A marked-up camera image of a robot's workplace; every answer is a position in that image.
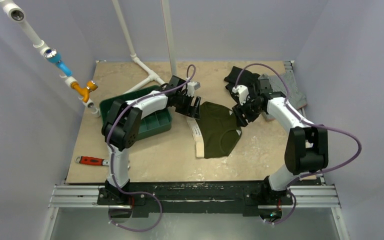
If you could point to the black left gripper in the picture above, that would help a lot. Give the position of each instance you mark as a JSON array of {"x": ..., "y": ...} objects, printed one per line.
[{"x": 192, "y": 111}]

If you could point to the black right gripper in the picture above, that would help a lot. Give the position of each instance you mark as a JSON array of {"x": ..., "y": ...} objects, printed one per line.
[{"x": 245, "y": 110}]

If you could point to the olive green underwear cream waistband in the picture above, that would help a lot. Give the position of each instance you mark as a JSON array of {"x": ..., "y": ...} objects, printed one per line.
[{"x": 216, "y": 133}]

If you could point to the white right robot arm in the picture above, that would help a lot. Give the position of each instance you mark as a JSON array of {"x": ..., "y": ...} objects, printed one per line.
[{"x": 306, "y": 149}]

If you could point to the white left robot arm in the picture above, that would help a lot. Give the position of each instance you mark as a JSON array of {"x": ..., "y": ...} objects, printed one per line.
[{"x": 123, "y": 120}]

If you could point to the black striped underwear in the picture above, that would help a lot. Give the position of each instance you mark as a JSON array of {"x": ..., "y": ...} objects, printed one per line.
[{"x": 247, "y": 79}]

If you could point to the grey striped underwear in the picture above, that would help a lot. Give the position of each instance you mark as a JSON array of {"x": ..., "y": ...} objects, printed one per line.
[{"x": 296, "y": 98}]

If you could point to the green divided organizer tray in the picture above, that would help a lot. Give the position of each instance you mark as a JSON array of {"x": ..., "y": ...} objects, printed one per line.
[{"x": 151, "y": 125}]

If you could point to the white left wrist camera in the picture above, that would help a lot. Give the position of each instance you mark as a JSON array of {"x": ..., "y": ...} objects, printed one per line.
[{"x": 191, "y": 87}]

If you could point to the white PVC pipe frame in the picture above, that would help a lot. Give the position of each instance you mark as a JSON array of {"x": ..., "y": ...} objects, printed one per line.
[{"x": 148, "y": 32}]

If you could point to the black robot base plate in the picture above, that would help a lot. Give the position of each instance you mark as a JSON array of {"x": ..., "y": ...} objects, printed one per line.
[{"x": 250, "y": 198}]

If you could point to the adjustable wrench red handle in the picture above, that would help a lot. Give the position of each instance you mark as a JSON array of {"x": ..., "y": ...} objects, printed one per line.
[{"x": 92, "y": 161}]

